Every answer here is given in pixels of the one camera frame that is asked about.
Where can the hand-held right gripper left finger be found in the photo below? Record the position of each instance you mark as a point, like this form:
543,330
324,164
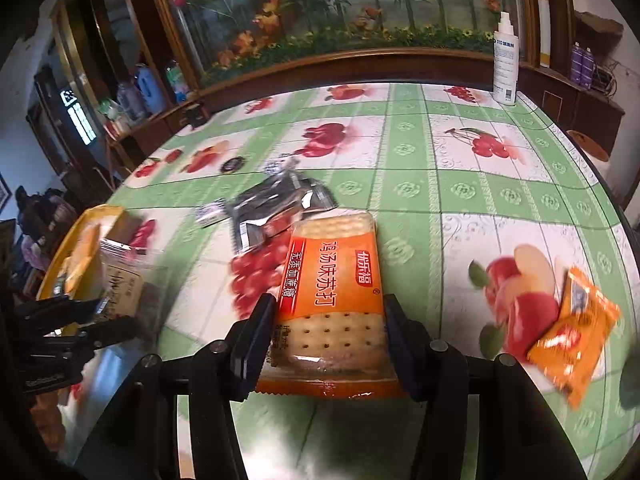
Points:
252,350

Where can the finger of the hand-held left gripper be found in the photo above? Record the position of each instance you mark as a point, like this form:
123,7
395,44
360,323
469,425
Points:
55,310
100,335

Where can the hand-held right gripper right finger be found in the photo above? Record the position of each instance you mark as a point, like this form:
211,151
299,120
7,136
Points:
405,355

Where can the clear plastic snack bag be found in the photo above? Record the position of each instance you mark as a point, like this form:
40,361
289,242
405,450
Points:
125,280

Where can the yellow cardboard tray box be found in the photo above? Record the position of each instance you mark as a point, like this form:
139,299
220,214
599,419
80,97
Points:
65,245

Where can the orange cracker packet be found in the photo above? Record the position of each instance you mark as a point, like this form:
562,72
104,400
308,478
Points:
330,285

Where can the small white candy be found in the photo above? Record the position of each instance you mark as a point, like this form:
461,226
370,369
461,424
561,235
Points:
277,165
210,212

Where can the silver foil snack packet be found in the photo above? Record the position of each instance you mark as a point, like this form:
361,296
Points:
270,205

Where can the small orange snack packet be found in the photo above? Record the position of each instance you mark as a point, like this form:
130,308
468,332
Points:
575,332

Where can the orange carton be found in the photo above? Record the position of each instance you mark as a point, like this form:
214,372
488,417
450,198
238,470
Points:
117,124

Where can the wooden low cabinet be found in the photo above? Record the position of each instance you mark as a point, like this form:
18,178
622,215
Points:
150,135

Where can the green snack bag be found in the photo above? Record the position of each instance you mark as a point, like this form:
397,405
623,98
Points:
110,110

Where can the clear water jug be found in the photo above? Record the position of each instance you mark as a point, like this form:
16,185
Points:
127,99

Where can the blue thermos jug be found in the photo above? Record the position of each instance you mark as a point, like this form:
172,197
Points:
150,89

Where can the green plastic bottle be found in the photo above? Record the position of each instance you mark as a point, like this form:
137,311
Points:
176,80

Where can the orange round stool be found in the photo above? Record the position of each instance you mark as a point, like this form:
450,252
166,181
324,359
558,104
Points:
590,145

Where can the wooden corner cabinet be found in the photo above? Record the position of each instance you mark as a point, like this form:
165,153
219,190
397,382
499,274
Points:
575,105

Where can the white spray bottle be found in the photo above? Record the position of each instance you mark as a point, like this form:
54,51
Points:
506,60

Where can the purple spray can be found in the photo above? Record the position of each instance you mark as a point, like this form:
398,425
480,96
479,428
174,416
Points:
587,67
576,65

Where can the glass flower display cabinet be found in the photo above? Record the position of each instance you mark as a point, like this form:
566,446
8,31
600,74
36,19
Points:
350,0

